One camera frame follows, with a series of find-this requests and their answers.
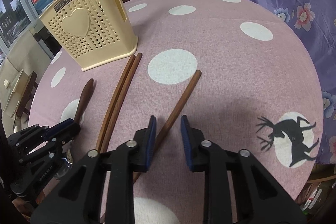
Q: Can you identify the brown wooden chopstick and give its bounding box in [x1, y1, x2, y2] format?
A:
[100, 53, 142, 153]
[95, 55, 135, 152]
[127, 70, 202, 185]

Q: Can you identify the brown wooden spoon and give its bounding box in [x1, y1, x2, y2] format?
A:
[74, 79, 94, 124]

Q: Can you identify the dark wooden stool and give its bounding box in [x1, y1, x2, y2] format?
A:
[14, 71, 38, 119]

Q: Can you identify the pink polka dot tablecloth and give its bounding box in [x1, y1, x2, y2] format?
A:
[29, 0, 323, 223]

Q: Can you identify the beige plastic utensil holder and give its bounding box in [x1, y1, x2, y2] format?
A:
[39, 0, 138, 71]

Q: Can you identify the purple floral cloth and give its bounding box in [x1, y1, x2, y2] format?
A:
[250, 0, 335, 164]

